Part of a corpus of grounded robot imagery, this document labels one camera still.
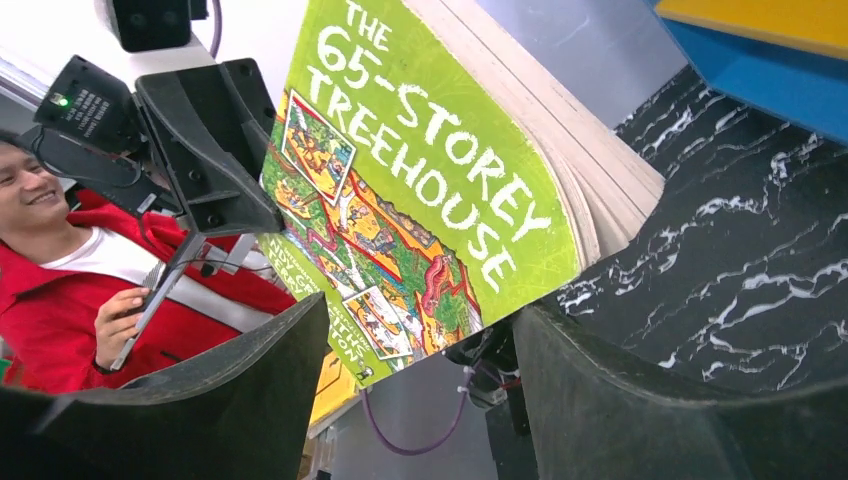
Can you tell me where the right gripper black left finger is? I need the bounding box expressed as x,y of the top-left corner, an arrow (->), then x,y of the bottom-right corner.
1,293 -> 329,479

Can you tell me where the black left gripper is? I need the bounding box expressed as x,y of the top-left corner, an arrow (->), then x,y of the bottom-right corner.
20,55 -> 285,237

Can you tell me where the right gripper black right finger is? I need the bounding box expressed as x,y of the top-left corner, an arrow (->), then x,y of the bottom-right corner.
512,305 -> 847,479

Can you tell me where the lime green treehouse book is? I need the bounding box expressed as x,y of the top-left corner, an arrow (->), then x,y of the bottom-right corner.
261,1 -> 664,387

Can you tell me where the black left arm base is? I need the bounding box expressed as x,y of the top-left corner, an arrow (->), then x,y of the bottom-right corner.
443,322 -> 539,480

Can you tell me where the yellow folder stack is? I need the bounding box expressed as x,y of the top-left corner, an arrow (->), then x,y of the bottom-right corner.
309,352 -> 359,428

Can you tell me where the person in white shirt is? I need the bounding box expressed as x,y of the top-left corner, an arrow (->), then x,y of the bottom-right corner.
1,131 -> 294,394

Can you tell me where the blue pink yellow bookshelf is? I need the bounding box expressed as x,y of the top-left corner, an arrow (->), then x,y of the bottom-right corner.
649,1 -> 847,143

